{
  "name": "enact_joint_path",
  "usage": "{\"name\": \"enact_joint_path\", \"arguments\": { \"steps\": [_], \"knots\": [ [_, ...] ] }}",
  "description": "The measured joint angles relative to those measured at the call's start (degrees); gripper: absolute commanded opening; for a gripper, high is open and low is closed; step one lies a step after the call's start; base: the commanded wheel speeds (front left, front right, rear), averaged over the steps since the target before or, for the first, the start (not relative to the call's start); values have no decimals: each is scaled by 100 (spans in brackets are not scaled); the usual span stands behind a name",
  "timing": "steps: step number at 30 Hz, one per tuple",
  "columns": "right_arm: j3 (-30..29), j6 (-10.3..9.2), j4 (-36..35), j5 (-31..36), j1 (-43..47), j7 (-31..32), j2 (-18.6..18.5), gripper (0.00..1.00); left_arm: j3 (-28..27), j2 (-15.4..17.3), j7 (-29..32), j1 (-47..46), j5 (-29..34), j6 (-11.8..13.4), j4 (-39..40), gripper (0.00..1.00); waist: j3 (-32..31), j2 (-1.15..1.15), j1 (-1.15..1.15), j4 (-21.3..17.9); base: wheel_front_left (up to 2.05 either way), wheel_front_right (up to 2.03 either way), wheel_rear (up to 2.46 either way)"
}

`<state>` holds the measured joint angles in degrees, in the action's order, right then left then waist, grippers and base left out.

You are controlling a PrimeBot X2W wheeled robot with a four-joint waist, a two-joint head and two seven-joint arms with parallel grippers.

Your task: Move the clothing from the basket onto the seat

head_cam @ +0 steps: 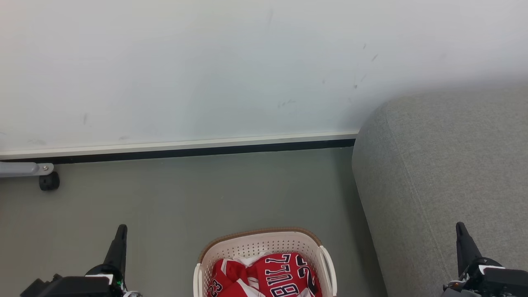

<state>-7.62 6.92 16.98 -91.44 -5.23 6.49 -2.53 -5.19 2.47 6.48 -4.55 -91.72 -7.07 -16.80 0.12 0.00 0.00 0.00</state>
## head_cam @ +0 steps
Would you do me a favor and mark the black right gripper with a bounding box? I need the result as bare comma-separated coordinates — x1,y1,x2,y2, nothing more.
441,222,528,297

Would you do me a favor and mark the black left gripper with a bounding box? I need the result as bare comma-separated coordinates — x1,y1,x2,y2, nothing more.
21,224,127,297

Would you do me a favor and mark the red basketball jersey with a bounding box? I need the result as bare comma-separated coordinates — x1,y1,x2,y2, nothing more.
207,252,323,297

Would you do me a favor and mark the grey fabric sofa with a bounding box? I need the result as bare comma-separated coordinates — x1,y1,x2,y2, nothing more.
351,85,528,297

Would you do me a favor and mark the black caster wheel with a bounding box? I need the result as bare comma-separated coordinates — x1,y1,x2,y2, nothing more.
39,171,60,191

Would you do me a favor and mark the cream plastic laundry basket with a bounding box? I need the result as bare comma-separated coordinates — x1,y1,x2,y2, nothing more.
193,227,338,297

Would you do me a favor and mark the white wall baseboard strip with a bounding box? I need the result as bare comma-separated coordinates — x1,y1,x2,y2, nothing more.
0,131,358,165

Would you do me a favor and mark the grey metal frame bar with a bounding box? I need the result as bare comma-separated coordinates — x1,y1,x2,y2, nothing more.
0,162,54,178

